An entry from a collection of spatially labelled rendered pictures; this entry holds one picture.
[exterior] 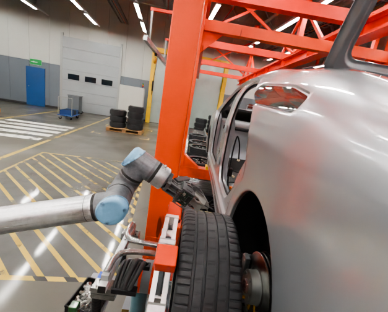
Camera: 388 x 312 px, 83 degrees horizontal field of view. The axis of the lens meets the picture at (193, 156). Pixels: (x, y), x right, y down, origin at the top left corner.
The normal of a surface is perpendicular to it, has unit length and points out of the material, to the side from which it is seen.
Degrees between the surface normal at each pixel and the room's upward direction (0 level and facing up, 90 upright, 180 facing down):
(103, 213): 90
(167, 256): 35
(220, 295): 52
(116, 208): 90
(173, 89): 90
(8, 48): 90
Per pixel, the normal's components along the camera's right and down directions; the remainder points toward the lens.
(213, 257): 0.14, -0.70
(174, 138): 0.00, 0.24
